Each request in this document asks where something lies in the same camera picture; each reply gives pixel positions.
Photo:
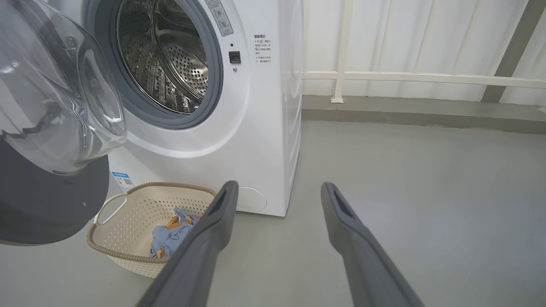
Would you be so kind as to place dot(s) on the round white filter cover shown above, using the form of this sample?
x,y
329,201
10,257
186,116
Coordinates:
x,y
254,200

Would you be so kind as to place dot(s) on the grey warning sticker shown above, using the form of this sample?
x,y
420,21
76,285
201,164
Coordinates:
x,y
219,17

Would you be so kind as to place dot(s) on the blue energy label sticker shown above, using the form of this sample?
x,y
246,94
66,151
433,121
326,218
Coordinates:
x,y
123,182

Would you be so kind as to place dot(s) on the black round glass washer door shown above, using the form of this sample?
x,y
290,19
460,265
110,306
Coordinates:
x,y
42,204

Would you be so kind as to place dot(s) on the small printed text label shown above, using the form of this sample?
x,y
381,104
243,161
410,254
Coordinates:
x,y
262,49

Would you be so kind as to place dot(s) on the white front-load washing machine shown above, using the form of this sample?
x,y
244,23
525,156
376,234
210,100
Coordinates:
x,y
256,128

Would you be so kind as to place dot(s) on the cream perforated laundry basket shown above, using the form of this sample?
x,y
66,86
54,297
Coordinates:
x,y
128,230

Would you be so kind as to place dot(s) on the black door latch slot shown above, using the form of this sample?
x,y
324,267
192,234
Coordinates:
x,y
234,57

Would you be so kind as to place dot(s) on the blue bear print garment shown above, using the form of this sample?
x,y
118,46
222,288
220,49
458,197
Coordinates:
x,y
170,238

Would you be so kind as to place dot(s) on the stainless steel washing machine drum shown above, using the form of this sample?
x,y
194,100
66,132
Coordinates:
x,y
179,64

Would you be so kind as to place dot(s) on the grey slanted pillar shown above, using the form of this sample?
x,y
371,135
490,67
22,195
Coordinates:
x,y
512,47

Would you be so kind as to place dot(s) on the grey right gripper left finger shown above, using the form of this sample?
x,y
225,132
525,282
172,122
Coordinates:
x,y
200,247

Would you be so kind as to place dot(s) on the white metal railing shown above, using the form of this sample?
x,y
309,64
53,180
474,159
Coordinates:
x,y
409,77

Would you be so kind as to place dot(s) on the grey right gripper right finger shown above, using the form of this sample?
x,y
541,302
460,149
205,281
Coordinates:
x,y
362,256

